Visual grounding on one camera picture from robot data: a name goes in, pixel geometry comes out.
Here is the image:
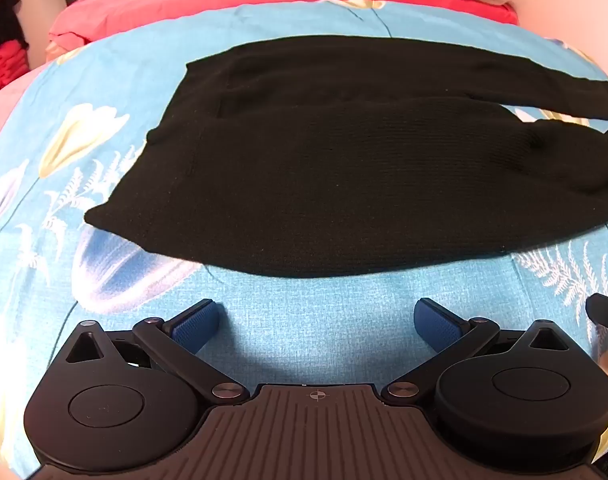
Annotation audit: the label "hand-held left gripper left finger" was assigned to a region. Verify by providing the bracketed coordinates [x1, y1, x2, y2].
[51, 298, 249, 406]

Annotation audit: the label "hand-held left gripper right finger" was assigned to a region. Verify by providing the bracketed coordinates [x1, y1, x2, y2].
[381, 297, 579, 406]

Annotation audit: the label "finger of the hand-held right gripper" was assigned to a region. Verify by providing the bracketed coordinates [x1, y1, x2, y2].
[586, 293, 608, 334]

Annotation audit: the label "black pants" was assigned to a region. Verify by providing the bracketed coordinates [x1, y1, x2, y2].
[84, 35, 608, 279]

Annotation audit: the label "blue floral bedsheet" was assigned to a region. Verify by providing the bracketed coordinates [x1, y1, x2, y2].
[0, 0, 608, 480]

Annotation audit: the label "pink sheet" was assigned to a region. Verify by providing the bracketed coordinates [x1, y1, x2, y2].
[0, 62, 52, 161]

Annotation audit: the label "stack of red clothes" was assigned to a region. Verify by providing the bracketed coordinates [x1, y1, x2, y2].
[0, 41, 32, 102]

